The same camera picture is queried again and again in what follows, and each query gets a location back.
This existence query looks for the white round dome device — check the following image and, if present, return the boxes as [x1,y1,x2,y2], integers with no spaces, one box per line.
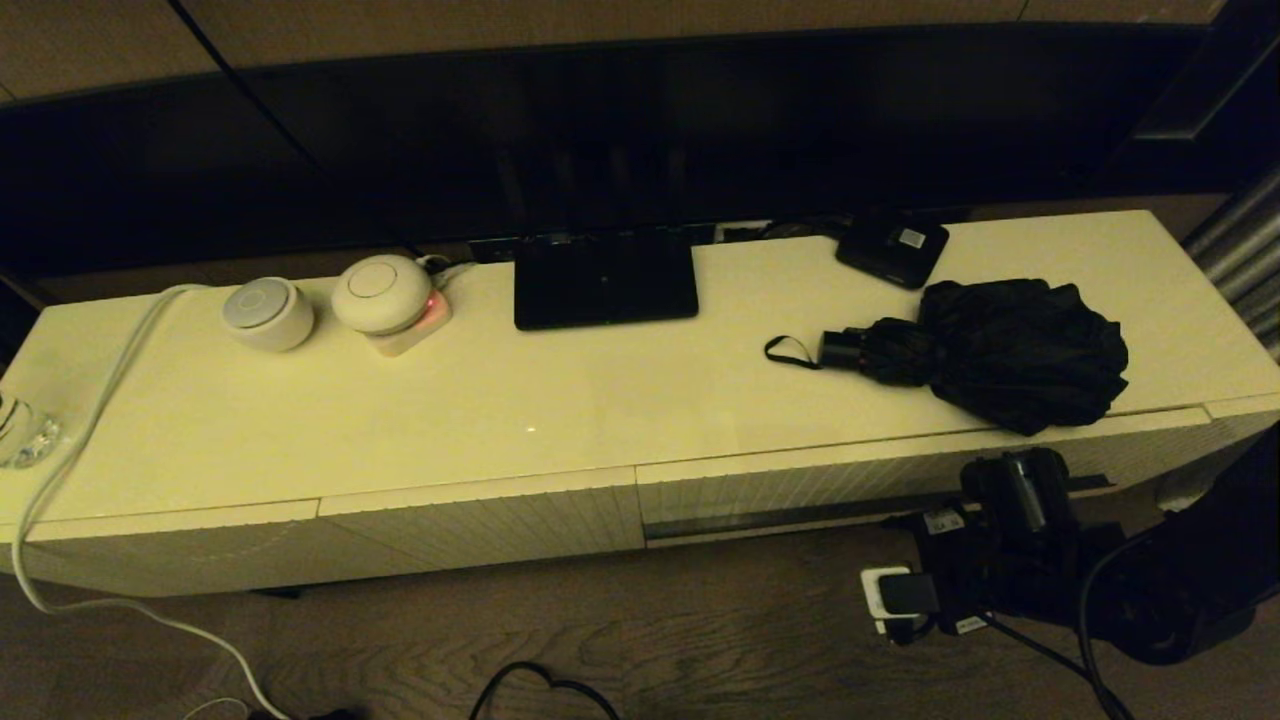
[330,254,434,337]

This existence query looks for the cream white ribbed drawer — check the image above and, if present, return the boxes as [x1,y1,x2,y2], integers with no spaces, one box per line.
[636,407,1211,549]

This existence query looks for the white power cable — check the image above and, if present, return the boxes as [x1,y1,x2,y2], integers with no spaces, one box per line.
[12,285,291,720]

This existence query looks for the white TV cabinet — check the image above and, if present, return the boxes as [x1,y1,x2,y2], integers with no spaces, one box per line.
[0,210,1280,601]

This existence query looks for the silver ribbed column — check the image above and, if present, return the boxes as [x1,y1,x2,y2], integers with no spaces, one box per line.
[1180,165,1280,366]

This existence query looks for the clear glass object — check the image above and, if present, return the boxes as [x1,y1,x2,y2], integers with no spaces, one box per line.
[0,392,63,470]

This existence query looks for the white speaker grey top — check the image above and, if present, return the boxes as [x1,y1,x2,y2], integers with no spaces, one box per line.
[221,277,316,353]

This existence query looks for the black umbrella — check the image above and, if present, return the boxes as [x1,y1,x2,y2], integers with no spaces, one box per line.
[764,279,1129,437]

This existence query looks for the large black television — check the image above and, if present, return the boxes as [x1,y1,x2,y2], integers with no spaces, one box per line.
[0,25,1280,276]

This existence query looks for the white cloth on floor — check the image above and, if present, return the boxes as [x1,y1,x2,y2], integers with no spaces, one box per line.
[1155,470,1241,516]

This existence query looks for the plain cream cabinet front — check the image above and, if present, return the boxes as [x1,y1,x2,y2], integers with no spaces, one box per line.
[0,500,323,601]

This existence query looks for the wide ribbed cabinet front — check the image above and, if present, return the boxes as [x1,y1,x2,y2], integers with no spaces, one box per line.
[318,467,646,581]

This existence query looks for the thin black hanging cable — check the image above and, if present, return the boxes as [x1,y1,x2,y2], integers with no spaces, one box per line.
[168,0,426,259]

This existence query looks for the white power strip red light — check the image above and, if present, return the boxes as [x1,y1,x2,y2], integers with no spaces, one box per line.
[368,290,454,359]

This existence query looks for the black floor cable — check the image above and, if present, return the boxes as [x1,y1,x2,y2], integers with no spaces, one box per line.
[470,662,621,720]

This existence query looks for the black television base plate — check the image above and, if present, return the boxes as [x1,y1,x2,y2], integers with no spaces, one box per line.
[513,228,699,332]

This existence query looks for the black set-top box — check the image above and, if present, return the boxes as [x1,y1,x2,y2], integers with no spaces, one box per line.
[835,213,950,291]

